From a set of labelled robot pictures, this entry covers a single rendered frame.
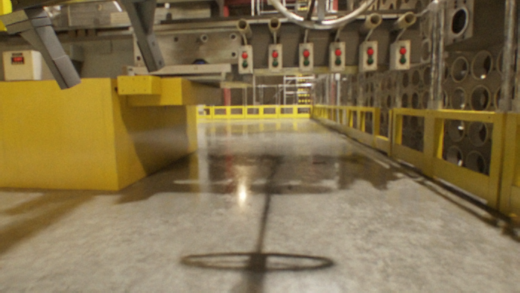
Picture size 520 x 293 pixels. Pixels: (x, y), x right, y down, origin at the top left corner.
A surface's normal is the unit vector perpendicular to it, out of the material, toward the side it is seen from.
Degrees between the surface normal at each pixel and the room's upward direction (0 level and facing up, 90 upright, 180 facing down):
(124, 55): 90
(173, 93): 90
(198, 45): 90
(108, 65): 90
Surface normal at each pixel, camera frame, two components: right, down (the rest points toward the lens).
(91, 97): -0.10, 0.10
